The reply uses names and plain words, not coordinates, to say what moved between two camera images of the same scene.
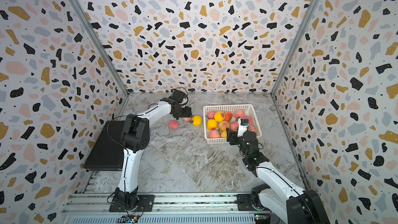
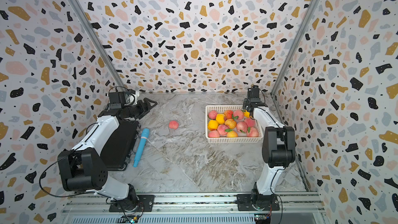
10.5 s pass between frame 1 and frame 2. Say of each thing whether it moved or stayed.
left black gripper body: moved
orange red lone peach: stayed
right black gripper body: moved
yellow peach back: stayed
